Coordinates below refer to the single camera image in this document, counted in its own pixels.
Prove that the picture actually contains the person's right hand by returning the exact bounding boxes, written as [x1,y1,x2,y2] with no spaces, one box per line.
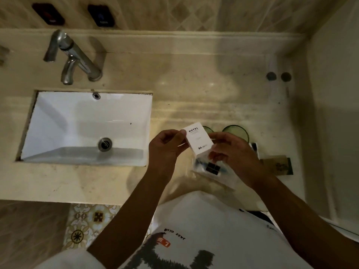
[208,132,267,191]

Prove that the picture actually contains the person's left hand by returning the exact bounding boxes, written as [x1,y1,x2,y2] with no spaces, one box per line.
[148,129,190,180]

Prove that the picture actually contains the clear packet with black label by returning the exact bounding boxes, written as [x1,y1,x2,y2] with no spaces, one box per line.
[191,158,237,191]

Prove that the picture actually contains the white hotel box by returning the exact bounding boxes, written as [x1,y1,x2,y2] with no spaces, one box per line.
[181,122,214,159]

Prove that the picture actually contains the brown soap box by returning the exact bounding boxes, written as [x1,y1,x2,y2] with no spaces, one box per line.
[259,155,294,176]

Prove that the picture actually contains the clear packet with round sticker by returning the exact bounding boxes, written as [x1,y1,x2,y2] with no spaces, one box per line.
[280,57,295,100]
[265,54,280,101]

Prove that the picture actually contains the white sink basin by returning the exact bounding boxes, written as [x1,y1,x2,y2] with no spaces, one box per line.
[20,91,153,167]

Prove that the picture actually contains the person's left forearm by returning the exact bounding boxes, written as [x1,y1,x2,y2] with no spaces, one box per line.
[87,170,174,269]

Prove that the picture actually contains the person's right forearm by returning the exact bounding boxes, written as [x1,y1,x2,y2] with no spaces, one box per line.
[252,176,359,269]

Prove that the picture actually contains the person's white shirt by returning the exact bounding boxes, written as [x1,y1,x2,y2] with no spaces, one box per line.
[35,190,313,269]

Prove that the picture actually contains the chrome faucet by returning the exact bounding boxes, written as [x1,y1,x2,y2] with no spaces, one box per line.
[43,29,103,86]

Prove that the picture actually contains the black wall switch blue mark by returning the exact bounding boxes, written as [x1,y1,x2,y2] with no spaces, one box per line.
[87,4,115,28]

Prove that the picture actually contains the black wall switch red mark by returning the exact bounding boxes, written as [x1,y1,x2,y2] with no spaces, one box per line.
[31,2,65,25]

